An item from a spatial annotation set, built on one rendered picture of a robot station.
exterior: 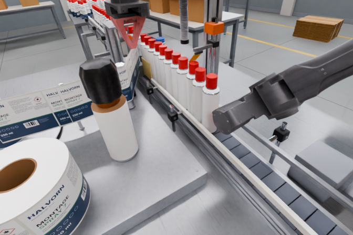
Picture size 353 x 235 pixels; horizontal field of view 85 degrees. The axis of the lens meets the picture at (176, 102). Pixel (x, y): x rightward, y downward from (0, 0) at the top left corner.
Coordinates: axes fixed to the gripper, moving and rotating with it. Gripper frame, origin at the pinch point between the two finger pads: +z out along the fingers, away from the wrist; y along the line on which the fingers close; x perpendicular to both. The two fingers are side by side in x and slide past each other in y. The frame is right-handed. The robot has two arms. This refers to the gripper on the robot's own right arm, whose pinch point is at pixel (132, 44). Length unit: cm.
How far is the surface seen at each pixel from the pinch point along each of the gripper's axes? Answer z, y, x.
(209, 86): 13.3, 8.2, 17.5
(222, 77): 35, -24, 54
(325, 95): 114, -29, 227
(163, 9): 33, -224, 124
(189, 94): 21.4, -2.3, 17.7
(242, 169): 28.1, 25.9, 14.7
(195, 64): 10.6, -1.7, 19.7
